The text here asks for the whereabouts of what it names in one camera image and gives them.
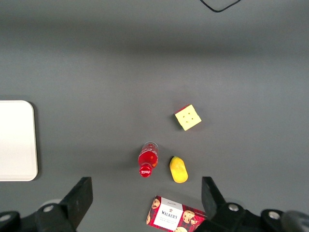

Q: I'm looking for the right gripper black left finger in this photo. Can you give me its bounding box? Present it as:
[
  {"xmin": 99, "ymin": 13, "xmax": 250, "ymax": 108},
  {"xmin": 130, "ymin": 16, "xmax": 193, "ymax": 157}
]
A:
[{"xmin": 33, "ymin": 176, "xmax": 94, "ymax": 232}]

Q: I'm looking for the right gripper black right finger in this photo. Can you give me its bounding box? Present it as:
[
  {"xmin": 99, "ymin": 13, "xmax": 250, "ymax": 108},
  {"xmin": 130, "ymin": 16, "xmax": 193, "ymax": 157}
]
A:
[{"xmin": 195, "ymin": 176, "xmax": 264, "ymax": 232}]

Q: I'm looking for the red coke bottle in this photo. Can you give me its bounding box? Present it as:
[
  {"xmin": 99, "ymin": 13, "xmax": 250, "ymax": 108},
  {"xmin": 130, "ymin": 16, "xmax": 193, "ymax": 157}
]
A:
[{"xmin": 138, "ymin": 141, "xmax": 160, "ymax": 179}]

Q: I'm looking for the thin black cable loop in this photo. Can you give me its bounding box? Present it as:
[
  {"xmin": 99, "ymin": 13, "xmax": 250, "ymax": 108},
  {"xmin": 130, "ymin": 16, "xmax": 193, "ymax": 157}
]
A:
[{"xmin": 199, "ymin": 0, "xmax": 242, "ymax": 13}]

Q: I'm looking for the red Walkers cookie box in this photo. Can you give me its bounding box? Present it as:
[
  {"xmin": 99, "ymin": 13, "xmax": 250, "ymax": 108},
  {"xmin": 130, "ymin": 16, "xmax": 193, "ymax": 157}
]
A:
[{"xmin": 145, "ymin": 194, "xmax": 208, "ymax": 232}]

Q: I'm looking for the pale pink rectangular tray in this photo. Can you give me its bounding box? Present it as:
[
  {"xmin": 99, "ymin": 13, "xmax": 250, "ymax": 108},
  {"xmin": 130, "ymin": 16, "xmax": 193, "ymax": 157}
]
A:
[{"xmin": 0, "ymin": 100, "xmax": 39, "ymax": 182}]

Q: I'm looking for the colourful Rubik's cube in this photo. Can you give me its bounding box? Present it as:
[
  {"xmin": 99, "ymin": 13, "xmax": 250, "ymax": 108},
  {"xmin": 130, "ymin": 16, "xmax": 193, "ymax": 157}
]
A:
[{"xmin": 174, "ymin": 104, "xmax": 202, "ymax": 132}]

